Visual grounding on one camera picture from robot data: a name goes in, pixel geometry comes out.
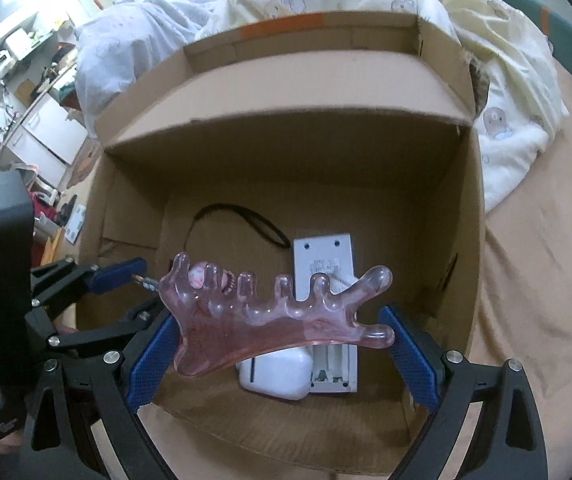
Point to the white box appliance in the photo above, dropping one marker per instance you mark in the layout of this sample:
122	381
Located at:
17	44

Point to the white remote control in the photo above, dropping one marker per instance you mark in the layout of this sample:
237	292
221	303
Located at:
323	255

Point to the brown cardboard box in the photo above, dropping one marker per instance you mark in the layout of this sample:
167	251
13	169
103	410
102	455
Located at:
291	160

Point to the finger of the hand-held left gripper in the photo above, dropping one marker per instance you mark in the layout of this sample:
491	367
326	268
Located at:
113	276
111	330

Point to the brown rug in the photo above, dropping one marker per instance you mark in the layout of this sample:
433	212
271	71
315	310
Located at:
83	170

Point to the lavender blanket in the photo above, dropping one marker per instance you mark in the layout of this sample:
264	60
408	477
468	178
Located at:
111	60

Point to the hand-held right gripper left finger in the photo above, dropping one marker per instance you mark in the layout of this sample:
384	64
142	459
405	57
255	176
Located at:
151	365

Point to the translucent pink massage comb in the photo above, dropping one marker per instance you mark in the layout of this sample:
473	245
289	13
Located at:
246	330

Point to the white bathroom scale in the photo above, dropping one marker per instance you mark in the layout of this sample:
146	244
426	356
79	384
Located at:
75	225

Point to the white cabinet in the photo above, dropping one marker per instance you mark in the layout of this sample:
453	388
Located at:
53	132

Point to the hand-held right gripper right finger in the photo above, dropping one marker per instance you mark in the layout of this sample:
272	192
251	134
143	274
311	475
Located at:
410	355

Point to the small dark battery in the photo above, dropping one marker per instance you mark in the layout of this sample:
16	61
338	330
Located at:
148	285

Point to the cream printed duvet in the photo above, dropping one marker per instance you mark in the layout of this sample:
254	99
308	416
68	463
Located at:
510	85

